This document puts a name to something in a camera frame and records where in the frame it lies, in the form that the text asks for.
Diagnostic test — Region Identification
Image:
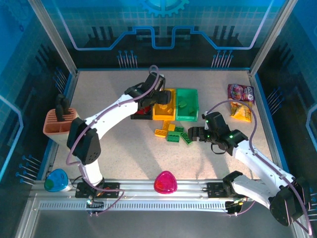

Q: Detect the aluminium side rail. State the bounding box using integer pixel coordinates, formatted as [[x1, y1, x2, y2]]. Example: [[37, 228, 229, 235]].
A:
[[37, 71, 80, 180], [249, 71, 293, 180]]

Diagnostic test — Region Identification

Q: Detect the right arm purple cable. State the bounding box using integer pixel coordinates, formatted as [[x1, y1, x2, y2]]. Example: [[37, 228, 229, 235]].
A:
[[204, 100, 313, 235]]

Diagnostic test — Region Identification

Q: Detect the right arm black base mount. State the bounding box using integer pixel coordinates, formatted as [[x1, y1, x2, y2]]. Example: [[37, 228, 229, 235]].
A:
[[207, 182, 232, 199]]

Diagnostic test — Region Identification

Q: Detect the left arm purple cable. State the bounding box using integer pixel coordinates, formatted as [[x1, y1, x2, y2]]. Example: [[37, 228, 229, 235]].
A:
[[66, 64, 160, 216]]

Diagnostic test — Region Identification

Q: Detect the yellow plastic bin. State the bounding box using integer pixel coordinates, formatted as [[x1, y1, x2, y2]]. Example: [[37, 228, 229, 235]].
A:
[[152, 88, 177, 121]]

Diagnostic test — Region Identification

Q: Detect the grey metal panel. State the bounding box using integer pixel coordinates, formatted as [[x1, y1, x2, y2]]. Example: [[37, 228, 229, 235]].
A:
[[17, 210, 298, 238]]

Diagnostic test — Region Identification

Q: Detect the pink triangular container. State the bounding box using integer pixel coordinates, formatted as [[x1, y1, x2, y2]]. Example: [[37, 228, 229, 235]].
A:
[[154, 171, 178, 194]]

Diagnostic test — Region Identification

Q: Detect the yellow snack bag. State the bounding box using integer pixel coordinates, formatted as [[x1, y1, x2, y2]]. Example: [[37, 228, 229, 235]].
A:
[[229, 99, 253, 123]]

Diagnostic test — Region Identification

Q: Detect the green plastic bin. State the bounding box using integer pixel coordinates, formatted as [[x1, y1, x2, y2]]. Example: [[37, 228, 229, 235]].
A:
[[175, 88, 200, 122]]

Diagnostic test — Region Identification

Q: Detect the blue triangular container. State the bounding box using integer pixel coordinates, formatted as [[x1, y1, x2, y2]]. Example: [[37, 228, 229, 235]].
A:
[[44, 168, 73, 193]]

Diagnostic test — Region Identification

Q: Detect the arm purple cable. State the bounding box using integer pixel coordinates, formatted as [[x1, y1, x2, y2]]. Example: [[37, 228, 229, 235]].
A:
[[66, 64, 160, 216], [204, 100, 313, 235]]

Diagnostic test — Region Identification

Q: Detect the slotted grey cable duct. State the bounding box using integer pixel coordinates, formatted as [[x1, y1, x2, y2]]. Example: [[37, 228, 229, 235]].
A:
[[39, 202, 228, 211]]

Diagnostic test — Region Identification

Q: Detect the black plastic bin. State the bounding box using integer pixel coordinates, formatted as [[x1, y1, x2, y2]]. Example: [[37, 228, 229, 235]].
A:
[[130, 99, 154, 121]]

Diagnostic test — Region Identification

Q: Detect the aluminium frame post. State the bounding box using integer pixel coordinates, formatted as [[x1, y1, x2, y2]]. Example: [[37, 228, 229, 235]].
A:
[[27, 0, 79, 76], [249, 0, 299, 76]]

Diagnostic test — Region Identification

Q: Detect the pink and cream knife block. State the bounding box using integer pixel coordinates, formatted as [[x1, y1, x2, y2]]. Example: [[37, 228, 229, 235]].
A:
[[43, 108, 80, 144]]

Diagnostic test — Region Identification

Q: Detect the purple candy bag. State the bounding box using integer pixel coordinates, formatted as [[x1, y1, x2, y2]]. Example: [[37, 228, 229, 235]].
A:
[[227, 83, 256, 104]]

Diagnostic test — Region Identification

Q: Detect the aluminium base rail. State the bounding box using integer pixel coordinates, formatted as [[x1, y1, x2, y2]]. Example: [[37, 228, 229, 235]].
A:
[[31, 178, 298, 201]]

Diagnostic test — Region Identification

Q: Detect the long green lego brick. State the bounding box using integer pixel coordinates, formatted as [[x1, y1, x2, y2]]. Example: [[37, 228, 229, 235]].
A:
[[180, 132, 193, 145]]

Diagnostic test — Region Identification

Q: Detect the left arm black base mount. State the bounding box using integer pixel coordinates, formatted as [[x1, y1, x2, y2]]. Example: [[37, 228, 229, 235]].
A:
[[75, 182, 121, 199]]

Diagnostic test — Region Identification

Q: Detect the red lego brick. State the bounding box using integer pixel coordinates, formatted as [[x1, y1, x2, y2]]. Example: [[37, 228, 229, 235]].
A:
[[135, 106, 152, 115]]

